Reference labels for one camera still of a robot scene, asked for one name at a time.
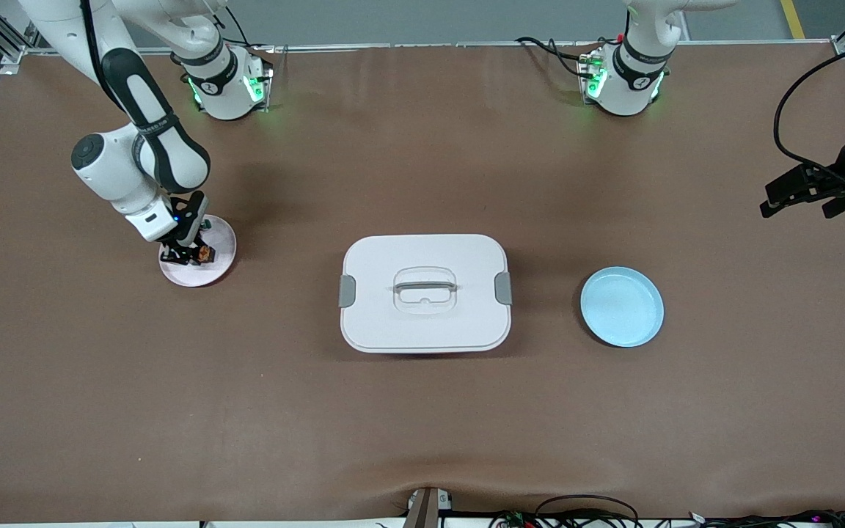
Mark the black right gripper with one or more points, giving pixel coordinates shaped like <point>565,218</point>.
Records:
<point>189,229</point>

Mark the orange push-button switch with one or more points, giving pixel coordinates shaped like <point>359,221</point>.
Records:
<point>207,255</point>

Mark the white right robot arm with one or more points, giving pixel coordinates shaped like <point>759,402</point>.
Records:
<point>122,176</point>

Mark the pink round plate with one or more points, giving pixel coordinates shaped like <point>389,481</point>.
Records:
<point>217,271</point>

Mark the light blue round plate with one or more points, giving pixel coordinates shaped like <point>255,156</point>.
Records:
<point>620,308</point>

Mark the white lidded storage box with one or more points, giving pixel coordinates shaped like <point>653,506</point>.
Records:
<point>422,323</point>

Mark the brown table cover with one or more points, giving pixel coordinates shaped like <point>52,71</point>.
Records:
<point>422,147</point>

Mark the aluminium frame rail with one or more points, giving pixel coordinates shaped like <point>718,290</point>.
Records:
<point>422,45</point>

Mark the metal camera bracket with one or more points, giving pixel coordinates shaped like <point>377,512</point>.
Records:
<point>422,510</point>

